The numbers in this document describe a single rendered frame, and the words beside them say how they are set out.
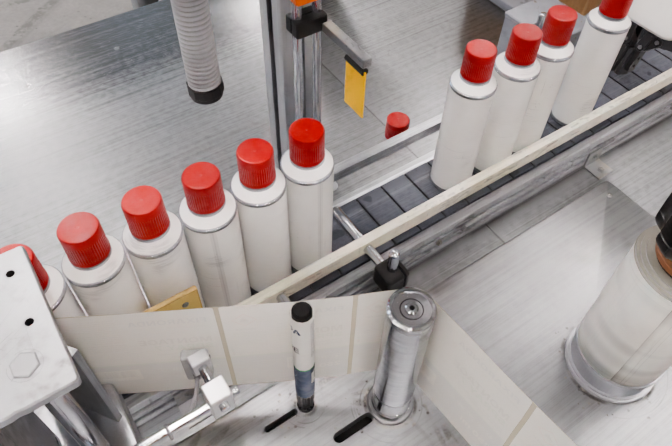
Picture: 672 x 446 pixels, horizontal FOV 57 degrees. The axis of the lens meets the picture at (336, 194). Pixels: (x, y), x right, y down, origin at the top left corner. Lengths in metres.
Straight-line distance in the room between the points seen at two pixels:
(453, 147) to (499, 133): 0.07
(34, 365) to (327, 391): 0.33
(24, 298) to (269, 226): 0.25
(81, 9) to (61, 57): 1.70
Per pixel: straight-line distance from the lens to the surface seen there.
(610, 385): 0.68
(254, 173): 0.54
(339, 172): 0.69
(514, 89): 0.73
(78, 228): 0.52
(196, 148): 0.92
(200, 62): 0.58
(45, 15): 2.84
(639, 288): 0.56
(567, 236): 0.79
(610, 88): 1.02
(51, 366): 0.39
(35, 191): 0.93
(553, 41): 0.76
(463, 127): 0.71
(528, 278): 0.74
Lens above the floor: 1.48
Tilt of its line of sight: 50 degrees down
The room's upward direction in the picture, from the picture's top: 2 degrees clockwise
